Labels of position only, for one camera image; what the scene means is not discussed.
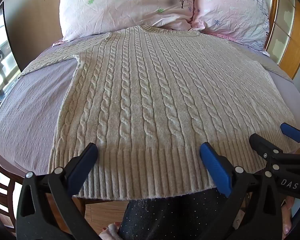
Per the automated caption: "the person's leg in dotted pants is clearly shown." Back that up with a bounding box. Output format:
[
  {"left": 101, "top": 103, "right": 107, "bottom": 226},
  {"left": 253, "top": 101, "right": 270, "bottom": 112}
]
[{"left": 119, "top": 188, "right": 243, "bottom": 240}]

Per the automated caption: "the lavender bed sheet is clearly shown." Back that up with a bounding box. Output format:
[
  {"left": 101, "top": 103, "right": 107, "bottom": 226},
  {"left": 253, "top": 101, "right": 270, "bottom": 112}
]
[{"left": 0, "top": 37, "right": 300, "bottom": 176}]

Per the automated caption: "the person's bare foot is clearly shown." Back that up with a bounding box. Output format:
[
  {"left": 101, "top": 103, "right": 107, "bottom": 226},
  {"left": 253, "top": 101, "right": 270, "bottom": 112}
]
[{"left": 99, "top": 222, "right": 122, "bottom": 240}]

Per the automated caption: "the beige cable-knit sweater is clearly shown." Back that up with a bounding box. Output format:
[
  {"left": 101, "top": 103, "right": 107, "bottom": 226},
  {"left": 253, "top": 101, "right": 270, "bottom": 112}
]
[{"left": 18, "top": 25, "right": 300, "bottom": 201}]

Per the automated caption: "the pink floral pillow with tree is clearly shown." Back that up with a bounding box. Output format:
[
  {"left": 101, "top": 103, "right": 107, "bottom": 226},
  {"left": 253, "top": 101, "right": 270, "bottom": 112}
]
[{"left": 59, "top": 0, "right": 197, "bottom": 42}]

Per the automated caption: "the window with dark frame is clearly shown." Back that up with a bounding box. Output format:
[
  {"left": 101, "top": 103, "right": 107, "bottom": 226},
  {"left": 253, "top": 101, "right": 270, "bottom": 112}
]
[{"left": 0, "top": 2, "right": 23, "bottom": 120}]

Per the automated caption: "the person's right hand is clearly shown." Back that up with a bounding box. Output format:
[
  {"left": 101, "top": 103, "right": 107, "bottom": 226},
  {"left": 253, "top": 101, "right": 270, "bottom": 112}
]
[{"left": 281, "top": 195, "right": 297, "bottom": 236}]

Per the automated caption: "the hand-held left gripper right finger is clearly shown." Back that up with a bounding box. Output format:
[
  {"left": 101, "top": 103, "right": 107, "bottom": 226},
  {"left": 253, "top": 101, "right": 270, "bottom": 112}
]
[{"left": 199, "top": 142, "right": 283, "bottom": 240}]

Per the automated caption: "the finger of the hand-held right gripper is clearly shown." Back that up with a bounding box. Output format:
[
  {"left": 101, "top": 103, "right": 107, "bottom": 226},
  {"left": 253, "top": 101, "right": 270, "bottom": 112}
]
[
  {"left": 249, "top": 133, "right": 292, "bottom": 161},
  {"left": 280, "top": 123, "right": 300, "bottom": 153}
]

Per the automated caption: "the wooden headboard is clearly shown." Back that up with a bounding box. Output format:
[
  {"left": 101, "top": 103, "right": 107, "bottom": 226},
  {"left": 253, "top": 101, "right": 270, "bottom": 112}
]
[{"left": 264, "top": 0, "right": 300, "bottom": 80}]

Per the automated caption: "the wooden footboard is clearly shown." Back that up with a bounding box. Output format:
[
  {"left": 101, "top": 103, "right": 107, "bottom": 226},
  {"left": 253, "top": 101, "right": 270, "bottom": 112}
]
[{"left": 0, "top": 152, "right": 88, "bottom": 240}]

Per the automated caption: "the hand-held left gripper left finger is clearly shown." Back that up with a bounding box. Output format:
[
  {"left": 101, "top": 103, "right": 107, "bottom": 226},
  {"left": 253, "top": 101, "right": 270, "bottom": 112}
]
[{"left": 16, "top": 142, "right": 99, "bottom": 240}]

